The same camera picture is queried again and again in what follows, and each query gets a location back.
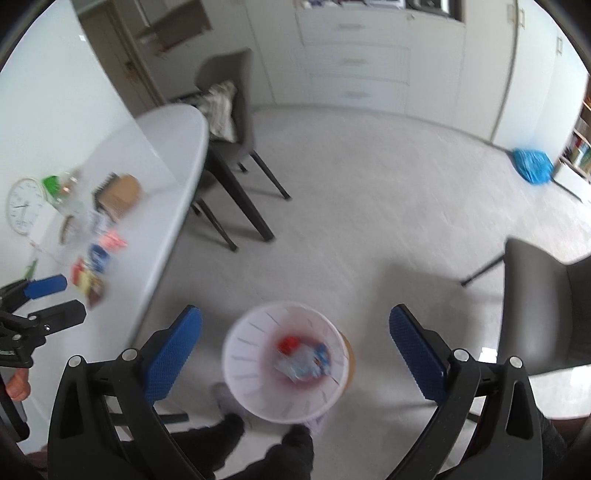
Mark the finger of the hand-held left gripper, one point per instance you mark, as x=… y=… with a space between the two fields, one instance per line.
x=46 y=286
x=60 y=316

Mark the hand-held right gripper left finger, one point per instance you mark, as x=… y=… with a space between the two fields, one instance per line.
x=173 y=355

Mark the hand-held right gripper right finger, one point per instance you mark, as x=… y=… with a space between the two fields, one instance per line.
x=418 y=355

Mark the blue dotted wrapper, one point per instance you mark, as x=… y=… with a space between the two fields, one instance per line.
x=99 y=261

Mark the white slotted waste bin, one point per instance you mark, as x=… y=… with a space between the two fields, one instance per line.
x=258 y=369

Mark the person's left hand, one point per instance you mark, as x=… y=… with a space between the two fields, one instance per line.
x=18 y=385

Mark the small green packet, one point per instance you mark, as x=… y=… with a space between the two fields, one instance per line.
x=31 y=268

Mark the red and yellow wrapper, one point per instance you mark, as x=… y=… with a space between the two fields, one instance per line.
x=82 y=277

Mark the pale slipper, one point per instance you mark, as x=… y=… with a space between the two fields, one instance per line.
x=225 y=397
x=318 y=422

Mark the wooden stool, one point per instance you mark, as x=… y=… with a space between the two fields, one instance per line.
x=351 y=364

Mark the pink wrapper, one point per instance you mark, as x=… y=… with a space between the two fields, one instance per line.
x=113 y=241

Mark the white round clock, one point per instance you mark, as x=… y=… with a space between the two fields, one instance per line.
x=25 y=205

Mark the person's leg in dark trousers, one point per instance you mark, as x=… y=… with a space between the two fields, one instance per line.
x=207 y=443
x=286 y=454

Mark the blue and white wrapper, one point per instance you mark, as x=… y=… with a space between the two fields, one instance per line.
x=319 y=356

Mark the black woven mat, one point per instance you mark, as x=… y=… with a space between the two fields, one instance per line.
x=104 y=187

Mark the cardboard box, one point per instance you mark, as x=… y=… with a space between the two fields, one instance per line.
x=121 y=196

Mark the grey upholstered chair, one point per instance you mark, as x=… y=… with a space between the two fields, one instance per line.
x=545 y=318

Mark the blue plastic bag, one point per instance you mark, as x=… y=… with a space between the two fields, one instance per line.
x=533 y=166

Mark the brown door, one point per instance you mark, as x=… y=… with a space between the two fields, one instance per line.
x=122 y=60

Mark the grey chair with cushion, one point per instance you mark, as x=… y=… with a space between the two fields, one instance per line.
x=240 y=120

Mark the bookshelf with books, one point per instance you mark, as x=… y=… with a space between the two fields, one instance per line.
x=579 y=147

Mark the white drawer cabinet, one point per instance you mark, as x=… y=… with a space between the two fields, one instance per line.
x=355 y=60

